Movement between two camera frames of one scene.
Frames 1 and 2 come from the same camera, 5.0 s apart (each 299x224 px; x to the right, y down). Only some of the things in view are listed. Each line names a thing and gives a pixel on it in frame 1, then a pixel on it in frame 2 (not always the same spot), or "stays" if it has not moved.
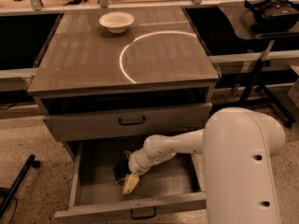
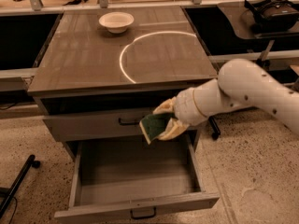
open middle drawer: x=94 y=194 stays
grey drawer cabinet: x=156 y=77 stays
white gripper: x=135 y=164 -> x=186 y=106
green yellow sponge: x=120 y=172 -> x=153 y=125
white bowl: x=116 y=21 stays
